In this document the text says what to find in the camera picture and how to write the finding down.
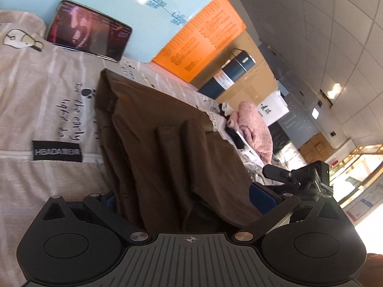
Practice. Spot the white lace cloth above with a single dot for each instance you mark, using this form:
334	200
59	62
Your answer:
217	119

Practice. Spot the black and white cloth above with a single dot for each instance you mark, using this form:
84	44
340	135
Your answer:
235	136

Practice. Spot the printed beige bedsheet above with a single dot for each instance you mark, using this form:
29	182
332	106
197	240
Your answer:
39	101

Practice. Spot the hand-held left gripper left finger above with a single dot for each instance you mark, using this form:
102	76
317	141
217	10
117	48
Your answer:
109	204

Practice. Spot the pink fluffy garment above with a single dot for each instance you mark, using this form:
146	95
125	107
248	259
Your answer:
254	128

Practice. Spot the dark blue vacuum bottle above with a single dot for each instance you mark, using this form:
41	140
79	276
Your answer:
226	76

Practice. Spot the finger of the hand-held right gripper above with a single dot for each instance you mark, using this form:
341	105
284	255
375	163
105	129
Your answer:
276	172

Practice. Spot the white paper bag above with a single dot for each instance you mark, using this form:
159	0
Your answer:
273	109

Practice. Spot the brown cardboard box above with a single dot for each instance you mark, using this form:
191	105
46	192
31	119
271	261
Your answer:
254	77

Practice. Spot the orange printed carton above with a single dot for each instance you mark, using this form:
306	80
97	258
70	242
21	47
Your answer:
203	39

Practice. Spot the brown garment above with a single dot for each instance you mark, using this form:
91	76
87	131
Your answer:
170	155

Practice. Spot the light blue printed carton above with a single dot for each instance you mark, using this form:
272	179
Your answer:
125	3

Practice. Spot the smartphone with lit screen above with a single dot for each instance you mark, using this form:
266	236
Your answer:
89	30

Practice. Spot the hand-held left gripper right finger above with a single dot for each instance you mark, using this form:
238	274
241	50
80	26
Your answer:
263	198

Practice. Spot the stack of brown cartons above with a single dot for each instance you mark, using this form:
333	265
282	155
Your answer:
317	146

